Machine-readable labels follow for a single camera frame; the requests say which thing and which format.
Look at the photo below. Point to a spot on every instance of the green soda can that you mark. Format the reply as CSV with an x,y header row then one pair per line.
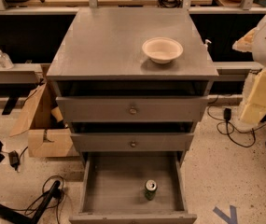
x,y
150,189

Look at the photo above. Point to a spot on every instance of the grey wooden drawer cabinet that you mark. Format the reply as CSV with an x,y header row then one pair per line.
x,y
101,56

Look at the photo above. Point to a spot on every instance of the grey top drawer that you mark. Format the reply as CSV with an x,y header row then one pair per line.
x,y
111,109

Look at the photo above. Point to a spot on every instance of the grey middle drawer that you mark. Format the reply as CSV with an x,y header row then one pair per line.
x,y
86,142

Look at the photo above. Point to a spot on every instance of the grey open bottom drawer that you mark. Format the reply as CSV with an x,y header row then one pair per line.
x,y
114,190

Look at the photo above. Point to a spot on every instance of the white paper bowl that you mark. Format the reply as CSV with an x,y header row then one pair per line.
x,y
162,50

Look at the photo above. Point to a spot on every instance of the brown cardboard box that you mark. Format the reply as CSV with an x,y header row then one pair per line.
x,y
41,119

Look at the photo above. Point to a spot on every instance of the white pump bottle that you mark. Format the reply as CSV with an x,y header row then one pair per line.
x,y
207,43

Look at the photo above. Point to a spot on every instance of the black power adapter right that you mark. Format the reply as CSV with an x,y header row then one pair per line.
x,y
227,114

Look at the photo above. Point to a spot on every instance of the black power adapter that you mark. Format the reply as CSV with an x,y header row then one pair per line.
x,y
227,114
14,159

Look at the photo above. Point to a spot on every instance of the black power adapter left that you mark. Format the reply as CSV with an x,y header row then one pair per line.
x,y
14,159

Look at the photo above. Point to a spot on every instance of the clear sanitizer bottle right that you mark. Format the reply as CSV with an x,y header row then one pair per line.
x,y
5,61

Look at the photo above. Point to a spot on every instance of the black stand base left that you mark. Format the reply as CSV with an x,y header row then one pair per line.
x,y
33,212

